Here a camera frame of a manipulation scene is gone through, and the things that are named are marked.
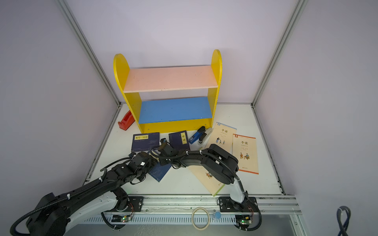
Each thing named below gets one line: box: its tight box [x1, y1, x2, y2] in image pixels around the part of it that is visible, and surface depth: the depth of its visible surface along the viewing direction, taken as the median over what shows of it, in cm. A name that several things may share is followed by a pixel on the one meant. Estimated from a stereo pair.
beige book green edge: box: [187, 165, 226, 197], surface depth 83 cm
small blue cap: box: [215, 211, 221, 219], surface depth 63 cm
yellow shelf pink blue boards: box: [113, 49, 223, 134], surface depth 83 cm
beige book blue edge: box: [204, 121, 238, 154], surface depth 105 cm
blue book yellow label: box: [148, 162, 172, 183], surface depth 86 cm
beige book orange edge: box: [231, 133, 259, 175], surface depth 100 cm
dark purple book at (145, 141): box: [131, 132, 160, 152], surface depth 99 cm
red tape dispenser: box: [118, 110, 136, 131], surface depth 106 cm
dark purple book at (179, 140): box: [168, 130, 191, 151], surface depth 100 cm
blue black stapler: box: [188, 125, 206, 145], surface depth 99 cm
